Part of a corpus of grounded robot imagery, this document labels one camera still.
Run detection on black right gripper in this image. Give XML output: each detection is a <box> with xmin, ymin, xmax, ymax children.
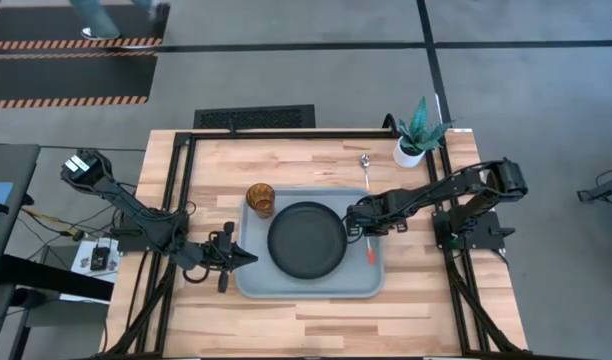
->
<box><xmin>345</xmin><ymin>193</ymin><xmax>408</xmax><ymax>237</ymax></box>

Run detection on amber glass cup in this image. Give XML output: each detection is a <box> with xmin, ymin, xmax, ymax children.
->
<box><xmin>245</xmin><ymin>182</ymin><xmax>277</xmax><ymax>220</ymax></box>

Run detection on silver metal spoon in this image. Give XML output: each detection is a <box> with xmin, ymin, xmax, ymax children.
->
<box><xmin>359</xmin><ymin>152</ymin><xmax>372</xmax><ymax>194</ymax></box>

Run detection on black hazard striped floor mat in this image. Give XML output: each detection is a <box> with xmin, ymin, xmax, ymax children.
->
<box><xmin>0</xmin><ymin>4</ymin><xmax>170</xmax><ymax>51</ymax></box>
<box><xmin>0</xmin><ymin>52</ymin><xmax>158</xmax><ymax>110</ymax></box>

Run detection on white paper sheet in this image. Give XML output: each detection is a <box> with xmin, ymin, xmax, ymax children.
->
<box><xmin>60</xmin><ymin>238</ymin><xmax>120</xmax><ymax>304</ymax></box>

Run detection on black metal stand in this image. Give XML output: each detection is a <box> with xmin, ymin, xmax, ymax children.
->
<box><xmin>577</xmin><ymin>168</ymin><xmax>612</xmax><ymax>206</ymax></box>

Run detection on black aluminium table frame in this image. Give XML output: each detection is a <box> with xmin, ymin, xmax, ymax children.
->
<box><xmin>100</xmin><ymin>127</ymin><xmax>527</xmax><ymax>359</ymax></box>

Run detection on black floor cables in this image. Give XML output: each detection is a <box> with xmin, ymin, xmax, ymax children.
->
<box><xmin>15</xmin><ymin>199</ymin><xmax>132</xmax><ymax>244</ymax></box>

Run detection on black round plate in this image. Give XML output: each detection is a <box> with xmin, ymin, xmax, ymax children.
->
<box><xmin>267</xmin><ymin>201</ymin><xmax>348</xmax><ymax>280</ymax></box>

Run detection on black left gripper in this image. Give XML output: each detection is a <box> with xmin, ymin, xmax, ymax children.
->
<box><xmin>200</xmin><ymin>221</ymin><xmax>259</xmax><ymax>295</ymax></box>

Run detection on small black device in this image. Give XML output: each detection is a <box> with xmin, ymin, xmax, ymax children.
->
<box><xmin>89</xmin><ymin>246</ymin><xmax>111</xmax><ymax>272</ymax></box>

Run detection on gray plastic tray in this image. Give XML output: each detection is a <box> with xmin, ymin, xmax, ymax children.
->
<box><xmin>234</xmin><ymin>187</ymin><xmax>386</xmax><ymax>300</ymax></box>

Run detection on person's leg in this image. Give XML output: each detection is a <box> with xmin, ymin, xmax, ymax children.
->
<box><xmin>68</xmin><ymin>0</ymin><xmax>122</xmax><ymax>42</ymax></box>
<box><xmin>134</xmin><ymin>0</ymin><xmax>172</xmax><ymax>26</ymax></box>

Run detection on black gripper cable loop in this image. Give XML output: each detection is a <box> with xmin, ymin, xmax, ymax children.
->
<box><xmin>182</xmin><ymin>259</ymin><xmax>212</xmax><ymax>285</ymax></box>
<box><xmin>341</xmin><ymin>212</ymin><xmax>370</xmax><ymax>245</ymax></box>

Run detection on black ribbed floor mat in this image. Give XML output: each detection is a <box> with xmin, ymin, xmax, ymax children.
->
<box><xmin>193</xmin><ymin>104</ymin><xmax>317</xmax><ymax>130</ymax></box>

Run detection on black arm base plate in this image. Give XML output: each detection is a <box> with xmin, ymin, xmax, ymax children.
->
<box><xmin>432</xmin><ymin>209</ymin><xmax>516</xmax><ymax>251</ymax></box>

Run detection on black desk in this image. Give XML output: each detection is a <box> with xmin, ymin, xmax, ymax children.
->
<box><xmin>0</xmin><ymin>143</ymin><xmax>115</xmax><ymax>304</ymax></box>

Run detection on green plant in white pot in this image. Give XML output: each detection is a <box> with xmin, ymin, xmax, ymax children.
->
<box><xmin>391</xmin><ymin>96</ymin><xmax>455</xmax><ymax>169</ymax></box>

